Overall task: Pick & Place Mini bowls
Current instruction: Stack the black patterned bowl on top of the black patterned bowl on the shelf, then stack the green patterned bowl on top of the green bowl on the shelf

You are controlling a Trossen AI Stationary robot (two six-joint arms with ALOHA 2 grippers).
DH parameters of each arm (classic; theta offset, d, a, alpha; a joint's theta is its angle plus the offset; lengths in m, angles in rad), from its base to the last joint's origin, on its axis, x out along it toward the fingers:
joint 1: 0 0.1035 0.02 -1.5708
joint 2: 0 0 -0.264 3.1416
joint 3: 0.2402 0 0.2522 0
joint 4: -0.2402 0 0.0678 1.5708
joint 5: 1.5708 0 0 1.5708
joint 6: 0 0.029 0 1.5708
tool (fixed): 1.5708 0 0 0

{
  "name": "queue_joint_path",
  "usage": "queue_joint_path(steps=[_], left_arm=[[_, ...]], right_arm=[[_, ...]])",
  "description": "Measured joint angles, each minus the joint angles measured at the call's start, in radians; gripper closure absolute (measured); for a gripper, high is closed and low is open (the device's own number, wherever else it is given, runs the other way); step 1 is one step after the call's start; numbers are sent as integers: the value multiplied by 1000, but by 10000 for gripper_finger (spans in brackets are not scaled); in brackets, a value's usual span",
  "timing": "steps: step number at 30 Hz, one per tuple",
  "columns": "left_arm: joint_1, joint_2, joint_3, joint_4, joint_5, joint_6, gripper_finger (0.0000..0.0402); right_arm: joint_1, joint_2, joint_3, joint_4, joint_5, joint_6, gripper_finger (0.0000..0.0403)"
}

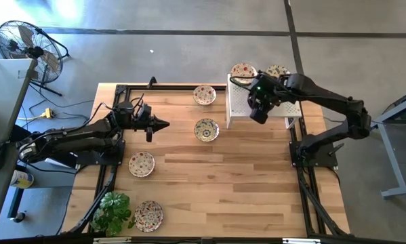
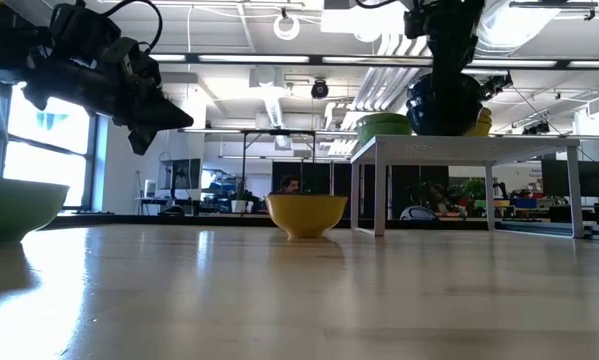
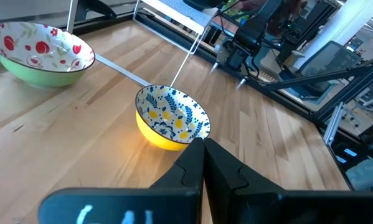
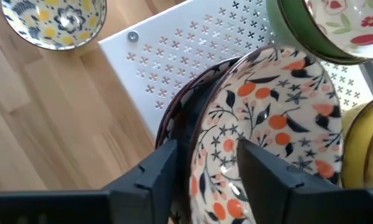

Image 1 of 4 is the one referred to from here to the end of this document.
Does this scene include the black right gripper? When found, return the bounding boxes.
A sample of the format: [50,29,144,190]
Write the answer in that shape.
[248,73,280,125]

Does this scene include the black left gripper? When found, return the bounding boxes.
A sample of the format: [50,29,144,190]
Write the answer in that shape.
[134,117,171,143]

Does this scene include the yellow bowl with flower print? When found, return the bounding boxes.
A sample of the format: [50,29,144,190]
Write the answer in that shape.
[266,64,291,78]
[193,117,220,143]

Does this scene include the green bowl with cherry print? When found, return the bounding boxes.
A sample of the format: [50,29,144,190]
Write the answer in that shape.
[192,84,218,106]
[127,150,156,178]
[230,62,258,85]

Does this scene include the dark bowl with floral print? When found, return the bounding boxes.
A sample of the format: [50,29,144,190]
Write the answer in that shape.
[134,200,164,233]

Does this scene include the white perforated metal shelf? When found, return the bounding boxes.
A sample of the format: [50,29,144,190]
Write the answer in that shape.
[225,73,303,130]

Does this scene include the green potted plant white pot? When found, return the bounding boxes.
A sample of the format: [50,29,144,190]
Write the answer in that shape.
[89,191,137,237]

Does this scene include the white paper sheets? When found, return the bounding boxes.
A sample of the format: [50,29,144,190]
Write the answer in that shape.
[45,156,78,169]

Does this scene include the black desk support beam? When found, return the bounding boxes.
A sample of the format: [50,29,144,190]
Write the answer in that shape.
[8,124,27,143]

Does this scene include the grey metal stand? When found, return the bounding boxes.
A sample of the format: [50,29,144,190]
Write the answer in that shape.
[359,86,406,200]

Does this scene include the white and yellow can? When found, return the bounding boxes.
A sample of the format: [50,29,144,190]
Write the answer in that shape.
[9,169,35,190]

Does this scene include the black floor fan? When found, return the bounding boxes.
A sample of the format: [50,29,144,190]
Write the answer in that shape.
[0,20,70,98]

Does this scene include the grey side desk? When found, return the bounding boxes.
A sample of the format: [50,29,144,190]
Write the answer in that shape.
[0,58,37,227]

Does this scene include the dark blue desk leg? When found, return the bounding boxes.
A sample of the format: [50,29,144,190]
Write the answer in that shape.
[7,186,26,220]

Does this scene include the black caster wheel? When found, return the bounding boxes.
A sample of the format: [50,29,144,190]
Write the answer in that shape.
[12,210,27,224]

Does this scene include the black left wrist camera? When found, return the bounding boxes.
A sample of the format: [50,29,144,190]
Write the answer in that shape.
[136,103,153,119]

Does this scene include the black aluminium table frame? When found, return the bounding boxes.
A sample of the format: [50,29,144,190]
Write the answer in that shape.
[62,83,352,244]

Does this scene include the yellow extension cord plug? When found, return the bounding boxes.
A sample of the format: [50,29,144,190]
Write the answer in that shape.
[18,107,54,122]

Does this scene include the silver metal bracket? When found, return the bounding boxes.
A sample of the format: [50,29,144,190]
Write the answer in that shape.
[93,237,133,243]
[283,238,321,244]

